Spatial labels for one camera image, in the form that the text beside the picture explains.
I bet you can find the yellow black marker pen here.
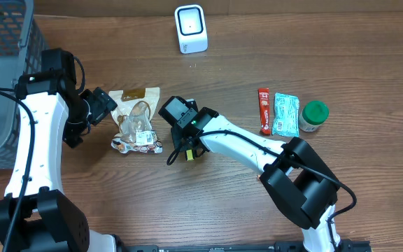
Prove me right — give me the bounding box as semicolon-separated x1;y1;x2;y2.
185;150;194;161

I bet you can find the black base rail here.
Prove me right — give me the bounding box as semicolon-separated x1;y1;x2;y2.
118;239;372;252

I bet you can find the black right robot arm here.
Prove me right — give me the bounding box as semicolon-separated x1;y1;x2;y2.
159;96;341;251

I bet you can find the green lid glass jar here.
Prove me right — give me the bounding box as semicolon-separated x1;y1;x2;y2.
298;101;329;132

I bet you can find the brown cookie snack bag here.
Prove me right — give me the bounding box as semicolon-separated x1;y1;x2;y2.
108;87;163;154

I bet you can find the red snack bar wrapper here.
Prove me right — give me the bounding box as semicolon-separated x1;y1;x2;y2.
257;87;271;135

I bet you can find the teal wet wipes pack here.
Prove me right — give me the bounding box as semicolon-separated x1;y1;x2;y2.
272;93;299;137

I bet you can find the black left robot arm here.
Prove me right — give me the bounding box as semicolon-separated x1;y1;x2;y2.
0;48;125;252

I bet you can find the grey plastic mesh basket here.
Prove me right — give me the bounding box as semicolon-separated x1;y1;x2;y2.
0;0;48;169

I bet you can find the white barcode scanner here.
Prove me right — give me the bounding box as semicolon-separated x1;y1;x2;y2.
174;4;208;54

